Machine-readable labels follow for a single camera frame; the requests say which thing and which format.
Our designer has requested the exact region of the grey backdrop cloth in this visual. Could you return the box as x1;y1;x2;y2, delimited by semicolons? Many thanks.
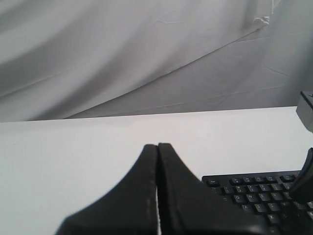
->
0;0;313;122

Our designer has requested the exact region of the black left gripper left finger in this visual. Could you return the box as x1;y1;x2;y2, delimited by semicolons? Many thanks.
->
56;144;158;235

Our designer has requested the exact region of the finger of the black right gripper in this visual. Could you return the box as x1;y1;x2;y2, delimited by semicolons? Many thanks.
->
290;148;313;200

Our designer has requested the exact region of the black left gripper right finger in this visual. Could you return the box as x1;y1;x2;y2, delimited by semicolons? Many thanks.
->
157;143;268;235

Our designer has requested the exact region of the black Acer keyboard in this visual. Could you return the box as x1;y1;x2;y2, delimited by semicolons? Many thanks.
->
201;171;313;235

